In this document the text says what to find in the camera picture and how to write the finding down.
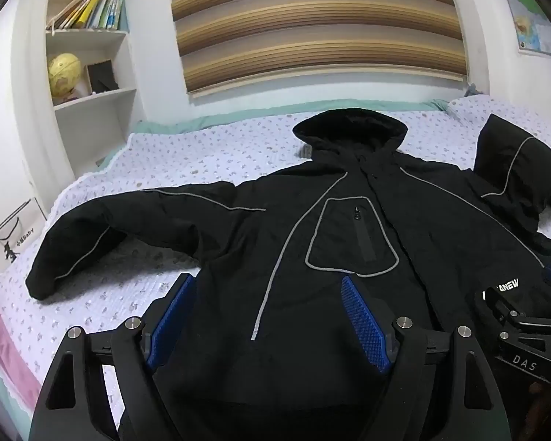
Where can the teal bed sheet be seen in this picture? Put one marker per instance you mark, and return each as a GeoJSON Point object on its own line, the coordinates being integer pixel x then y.
{"type": "Point", "coordinates": [257, 111]}

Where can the pink cloth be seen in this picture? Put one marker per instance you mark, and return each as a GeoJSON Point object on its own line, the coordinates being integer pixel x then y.
{"type": "Point", "coordinates": [4, 349]}

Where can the white printed storage bag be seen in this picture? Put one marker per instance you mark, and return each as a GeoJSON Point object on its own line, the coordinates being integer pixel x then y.
{"type": "Point", "coordinates": [13, 239]}

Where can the black picture frame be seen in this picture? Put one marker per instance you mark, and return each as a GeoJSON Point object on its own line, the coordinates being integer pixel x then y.
{"type": "Point", "coordinates": [102, 76]}

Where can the yellow globe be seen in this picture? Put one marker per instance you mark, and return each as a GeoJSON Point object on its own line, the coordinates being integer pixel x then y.
{"type": "Point", "coordinates": [64, 73]}

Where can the black hooded jacket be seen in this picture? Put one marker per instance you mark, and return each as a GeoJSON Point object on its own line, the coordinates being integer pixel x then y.
{"type": "Point", "coordinates": [303, 239]}

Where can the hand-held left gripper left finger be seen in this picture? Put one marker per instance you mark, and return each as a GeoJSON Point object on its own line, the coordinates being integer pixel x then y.
{"type": "Point", "coordinates": [172, 321]}

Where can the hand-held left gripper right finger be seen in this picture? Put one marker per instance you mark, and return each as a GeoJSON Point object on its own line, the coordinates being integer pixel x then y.
{"type": "Point", "coordinates": [365, 326]}

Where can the white bookshelf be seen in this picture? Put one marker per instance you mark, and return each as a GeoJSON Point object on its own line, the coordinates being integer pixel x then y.
{"type": "Point", "coordinates": [96, 119]}

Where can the floral white bed quilt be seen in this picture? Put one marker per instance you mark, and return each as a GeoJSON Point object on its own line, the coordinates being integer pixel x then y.
{"type": "Point", "coordinates": [211, 156]}

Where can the row of leaning books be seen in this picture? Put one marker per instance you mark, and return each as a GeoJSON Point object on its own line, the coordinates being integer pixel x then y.
{"type": "Point", "coordinates": [87, 11]}

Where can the striped brown window blind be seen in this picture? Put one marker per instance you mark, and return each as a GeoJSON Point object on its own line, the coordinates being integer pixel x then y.
{"type": "Point", "coordinates": [312, 27]}

